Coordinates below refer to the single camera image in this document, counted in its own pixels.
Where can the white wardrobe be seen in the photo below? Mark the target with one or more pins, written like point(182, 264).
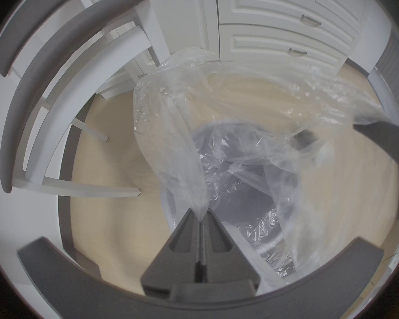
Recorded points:
point(269, 18)

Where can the grey curtain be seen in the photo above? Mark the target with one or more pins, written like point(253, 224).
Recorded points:
point(390, 58)

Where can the white chair with grey seat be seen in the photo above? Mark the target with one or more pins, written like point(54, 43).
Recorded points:
point(53, 61)

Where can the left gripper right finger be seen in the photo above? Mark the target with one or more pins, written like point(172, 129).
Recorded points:
point(222, 258)

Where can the white trash bin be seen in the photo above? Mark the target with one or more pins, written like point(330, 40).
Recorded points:
point(242, 248)

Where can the clear plastic bag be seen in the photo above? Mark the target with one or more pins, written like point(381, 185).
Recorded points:
point(166, 111)

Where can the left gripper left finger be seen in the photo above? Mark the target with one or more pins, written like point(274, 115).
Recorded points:
point(179, 258)

